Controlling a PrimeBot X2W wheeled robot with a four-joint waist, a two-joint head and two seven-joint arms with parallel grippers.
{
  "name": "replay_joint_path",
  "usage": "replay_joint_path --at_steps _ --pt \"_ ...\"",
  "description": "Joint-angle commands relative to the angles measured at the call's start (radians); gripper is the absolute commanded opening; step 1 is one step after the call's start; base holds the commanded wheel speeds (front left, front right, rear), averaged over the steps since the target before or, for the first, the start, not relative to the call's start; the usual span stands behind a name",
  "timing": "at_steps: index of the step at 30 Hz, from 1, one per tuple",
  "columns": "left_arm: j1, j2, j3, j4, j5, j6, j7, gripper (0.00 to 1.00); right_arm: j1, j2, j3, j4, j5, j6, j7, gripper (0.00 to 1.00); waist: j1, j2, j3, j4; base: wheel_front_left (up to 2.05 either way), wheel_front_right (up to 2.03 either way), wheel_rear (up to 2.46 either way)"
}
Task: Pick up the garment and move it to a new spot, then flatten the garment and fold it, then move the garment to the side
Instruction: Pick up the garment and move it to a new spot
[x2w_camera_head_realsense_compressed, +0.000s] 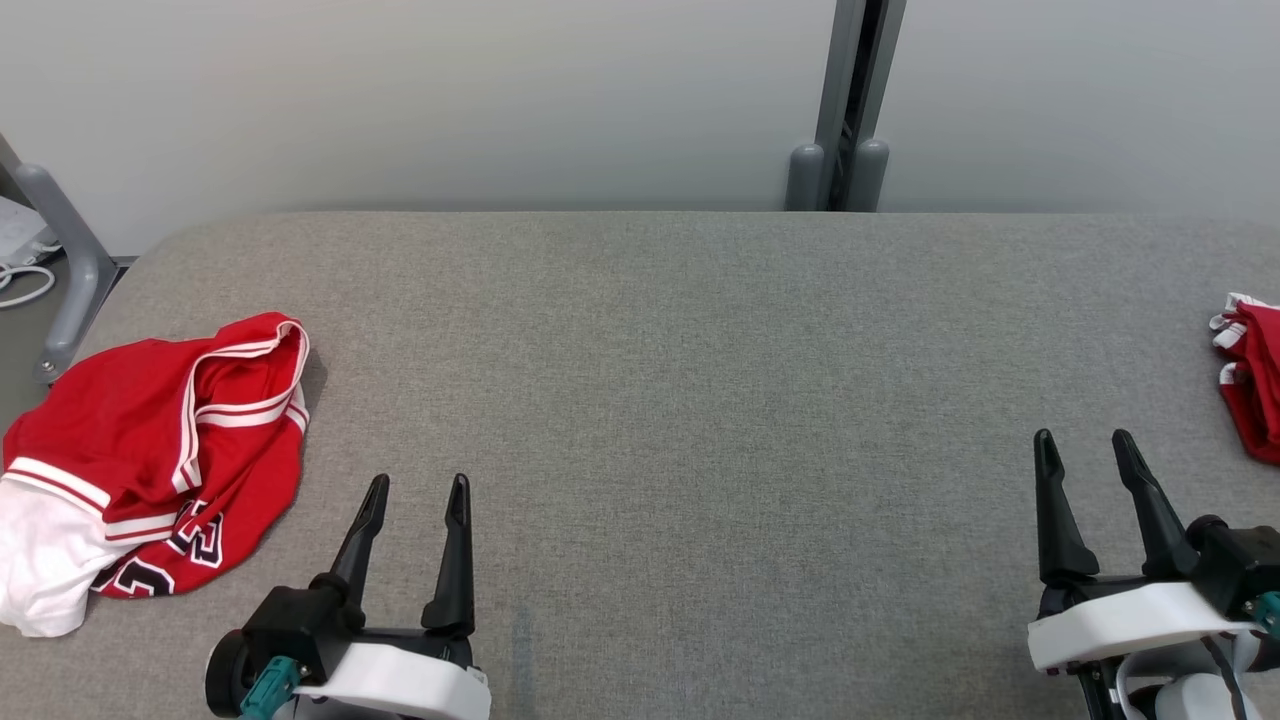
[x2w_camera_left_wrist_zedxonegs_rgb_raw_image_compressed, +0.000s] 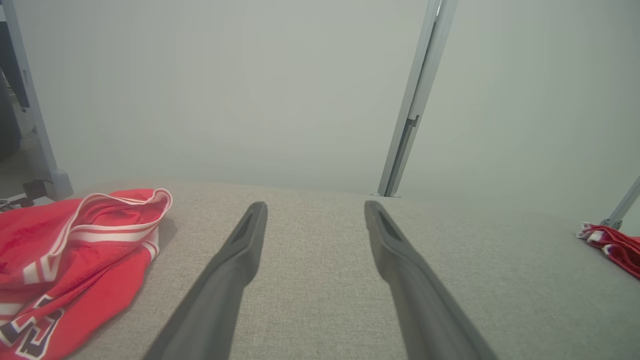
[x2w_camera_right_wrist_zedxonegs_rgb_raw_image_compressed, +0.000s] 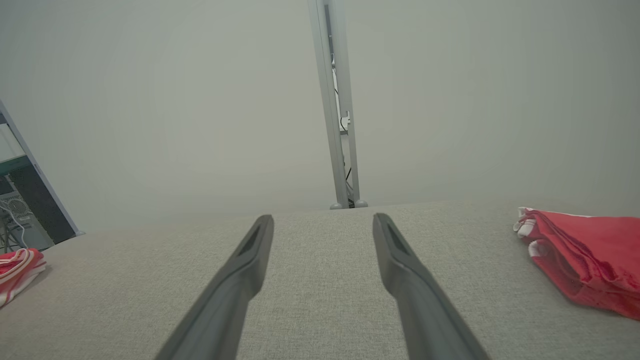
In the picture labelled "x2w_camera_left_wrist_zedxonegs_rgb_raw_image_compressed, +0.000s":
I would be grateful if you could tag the crumpled red and white garment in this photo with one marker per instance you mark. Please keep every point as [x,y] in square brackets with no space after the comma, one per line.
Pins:
[617,247]

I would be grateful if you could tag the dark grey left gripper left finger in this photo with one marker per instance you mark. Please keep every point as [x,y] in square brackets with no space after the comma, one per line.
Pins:
[220,290]

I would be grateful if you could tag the red jersey with white trim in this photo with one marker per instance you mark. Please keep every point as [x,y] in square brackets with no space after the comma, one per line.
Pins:
[75,280]

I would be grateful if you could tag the grey metal frame post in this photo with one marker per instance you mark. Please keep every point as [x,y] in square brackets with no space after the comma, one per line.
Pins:
[37,125]
[622,205]
[417,95]

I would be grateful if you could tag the black power adapter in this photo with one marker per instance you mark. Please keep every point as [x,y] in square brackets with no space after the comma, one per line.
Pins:
[35,189]

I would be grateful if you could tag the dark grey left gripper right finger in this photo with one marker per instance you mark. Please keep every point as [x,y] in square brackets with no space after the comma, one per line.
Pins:
[415,290]

